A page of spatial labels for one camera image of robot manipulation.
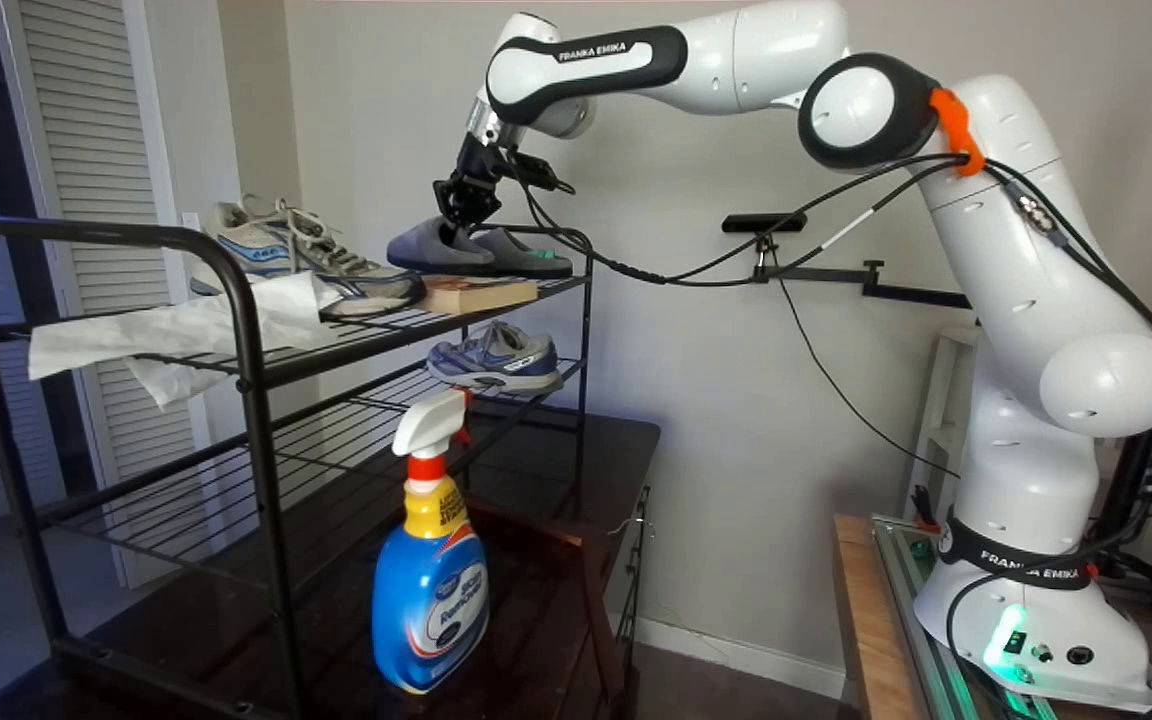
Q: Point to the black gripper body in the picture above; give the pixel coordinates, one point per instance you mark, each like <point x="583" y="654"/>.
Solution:
<point x="484" y="171"/>

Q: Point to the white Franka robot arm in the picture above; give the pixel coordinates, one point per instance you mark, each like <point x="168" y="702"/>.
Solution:
<point x="1057" y="334"/>

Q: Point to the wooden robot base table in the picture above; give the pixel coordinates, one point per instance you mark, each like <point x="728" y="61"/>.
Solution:
<point x="871" y="624"/>

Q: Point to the black metal shoe rack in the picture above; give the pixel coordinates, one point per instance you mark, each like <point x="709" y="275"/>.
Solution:
<point x="250" y="345"/>

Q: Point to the flat wooden block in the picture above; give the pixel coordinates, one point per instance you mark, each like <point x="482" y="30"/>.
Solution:
<point x="478" y="297"/>

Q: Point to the grey and white sneaker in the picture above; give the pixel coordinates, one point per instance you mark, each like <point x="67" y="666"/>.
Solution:
<point x="336" y="260"/>
<point x="250" y="244"/>

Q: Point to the blue and white sneaker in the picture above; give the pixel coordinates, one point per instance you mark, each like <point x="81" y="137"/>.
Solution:
<point x="497" y="358"/>

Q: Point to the white paper towel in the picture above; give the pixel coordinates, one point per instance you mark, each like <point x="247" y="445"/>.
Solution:
<point x="136" y="334"/>

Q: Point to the blue spray cleaner bottle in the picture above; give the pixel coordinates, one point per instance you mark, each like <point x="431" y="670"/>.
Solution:
<point x="431" y="603"/>

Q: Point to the white louvered closet door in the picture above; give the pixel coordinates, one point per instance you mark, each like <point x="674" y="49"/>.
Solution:
<point x="81" y="123"/>

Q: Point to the dark wooden dresser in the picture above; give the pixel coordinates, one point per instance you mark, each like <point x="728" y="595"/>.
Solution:
<point x="549" y="603"/>

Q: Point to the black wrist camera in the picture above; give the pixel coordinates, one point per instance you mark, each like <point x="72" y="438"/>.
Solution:
<point x="538" y="171"/>

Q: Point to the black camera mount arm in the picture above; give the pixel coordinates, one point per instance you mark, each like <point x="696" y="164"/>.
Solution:
<point x="858" y="278"/>

